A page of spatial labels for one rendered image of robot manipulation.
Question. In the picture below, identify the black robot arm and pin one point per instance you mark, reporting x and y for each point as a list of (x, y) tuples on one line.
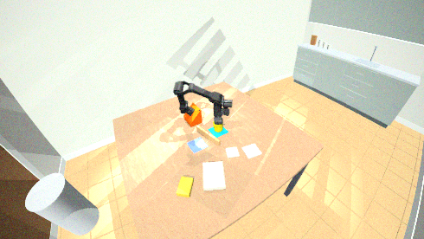
[(214, 97)]

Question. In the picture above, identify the yellow rectangular block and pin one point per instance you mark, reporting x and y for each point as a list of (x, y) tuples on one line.
[(184, 188)]

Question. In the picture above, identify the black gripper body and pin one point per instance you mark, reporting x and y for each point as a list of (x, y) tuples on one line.
[(217, 113)]

